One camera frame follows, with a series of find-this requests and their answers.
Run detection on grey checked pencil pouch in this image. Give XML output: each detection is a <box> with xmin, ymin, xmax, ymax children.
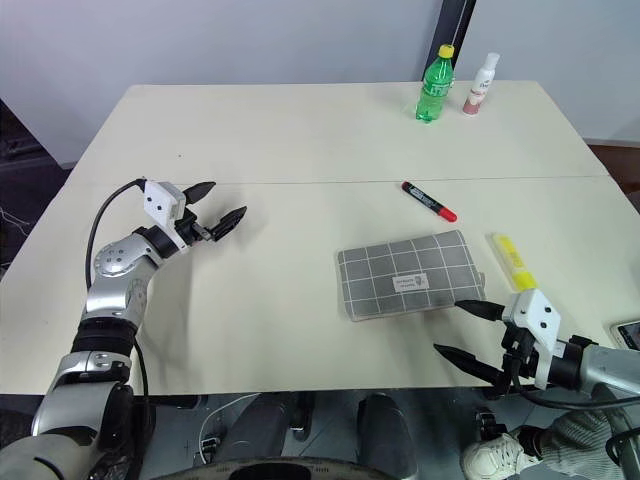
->
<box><xmin>336</xmin><ymin>229</ymin><xmax>488</xmax><ymax>324</ymax></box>

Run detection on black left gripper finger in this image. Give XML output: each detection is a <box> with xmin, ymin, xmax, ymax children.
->
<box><xmin>209</xmin><ymin>205</ymin><xmax>249</xmax><ymax>242</ymax></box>
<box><xmin>181</xmin><ymin>180</ymin><xmax>218</xmax><ymax>205</ymax></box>

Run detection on green plastic soda bottle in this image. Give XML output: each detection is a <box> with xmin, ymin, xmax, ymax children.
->
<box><xmin>414</xmin><ymin>43</ymin><xmax>457</xmax><ymax>124</ymax></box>

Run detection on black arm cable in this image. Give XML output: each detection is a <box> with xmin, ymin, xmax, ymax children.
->
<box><xmin>518</xmin><ymin>385</ymin><xmax>640</xmax><ymax>412</ymax></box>
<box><xmin>85</xmin><ymin>178</ymin><xmax>152</xmax><ymax>402</ymax></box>

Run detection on dark vertical pillar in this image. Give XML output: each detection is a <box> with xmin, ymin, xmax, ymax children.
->
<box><xmin>430</xmin><ymin>0</ymin><xmax>477</xmax><ymax>81</ymax></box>

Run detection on yellow highlighter pen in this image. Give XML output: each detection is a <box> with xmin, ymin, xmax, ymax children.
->
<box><xmin>490</xmin><ymin>232</ymin><xmax>541</xmax><ymax>293</ymax></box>

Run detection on thin hanging cord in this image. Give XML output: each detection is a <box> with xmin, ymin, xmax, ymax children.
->
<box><xmin>451</xmin><ymin>0</ymin><xmax>472</xmax><ymax>47</ymax></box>

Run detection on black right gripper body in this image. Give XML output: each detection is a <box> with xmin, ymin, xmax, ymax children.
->
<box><xmin>486</xmin><ymin>323</ymin><xmax>539</xmax><ymax>400</ymax></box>

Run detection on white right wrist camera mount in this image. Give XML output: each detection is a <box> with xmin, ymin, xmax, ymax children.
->
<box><xmin>500</xmin><ymin>288</ymin><xmax>563</xmax><ymax>391</ymax></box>

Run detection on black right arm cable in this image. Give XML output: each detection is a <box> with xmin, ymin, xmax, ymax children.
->
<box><xmin>518</xmin><ymin>385</ymin><xmax>640</xmax><ymax>412</ymax></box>

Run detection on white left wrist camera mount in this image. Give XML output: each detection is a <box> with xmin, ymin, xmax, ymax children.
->
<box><xmin>141</xmin><ymin>180</ymin><xmax>189</xmax><ymax>250</ymax></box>

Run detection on white sneaker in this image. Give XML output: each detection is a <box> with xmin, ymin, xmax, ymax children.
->
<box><xmin>459</xmin><ymin>431</ymin><xmax>532</xmax><ymax>480</ymax></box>

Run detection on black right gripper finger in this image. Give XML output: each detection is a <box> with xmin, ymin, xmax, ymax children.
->
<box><xmin>453</xmin><ymin>298</ymin><xmax>506</xmax><ymax>323</ymax></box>
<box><xmin>432</xmin><ymin>342</ymin><xmax>507</xmax><ymax>389</ymax></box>

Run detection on white-edged phone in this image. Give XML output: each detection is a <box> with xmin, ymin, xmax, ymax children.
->
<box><xmin>609</xmin><ymin>319</ymin><xmax>640</xmax><ymax>350</ymax></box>

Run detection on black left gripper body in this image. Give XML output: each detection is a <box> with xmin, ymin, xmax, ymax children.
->
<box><xmin>174</xmin><ymin>203</ymin><xmax>219</xmax><ymax>247</ymax></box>

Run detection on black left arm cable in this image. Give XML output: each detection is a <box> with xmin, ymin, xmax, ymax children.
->
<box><xmin>85</xmin><ymin>178</ymin><xmax>152</xmax><ymax>402</ymax></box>

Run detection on white pink spray bottle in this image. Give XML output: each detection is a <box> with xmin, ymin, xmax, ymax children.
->
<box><xmin>461</xmin><ymin>51</ymin><xmax>502</xmax><ymax>117</ymax></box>

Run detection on grey knit trouser leg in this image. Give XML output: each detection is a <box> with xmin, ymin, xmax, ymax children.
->
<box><xmin>538</xmin><ymin>398</ymin><xmax>640</xmax><ymax>475</ymax></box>

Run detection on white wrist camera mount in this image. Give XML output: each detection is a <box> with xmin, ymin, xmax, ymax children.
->
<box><xmin>141</xmin><ymin>180</ymin><xmax>189</xmax><ymax>250</ymax></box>
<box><xmin>500</xmin><ymin>288</ymin><xmax>563</xmax><ymax>391</ymax></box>

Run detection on black marker with red cap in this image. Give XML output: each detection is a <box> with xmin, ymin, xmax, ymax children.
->
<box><xmin>400</xmin><ymin>180</ymin><xmax>459</xmax><ymax>223</ymax></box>

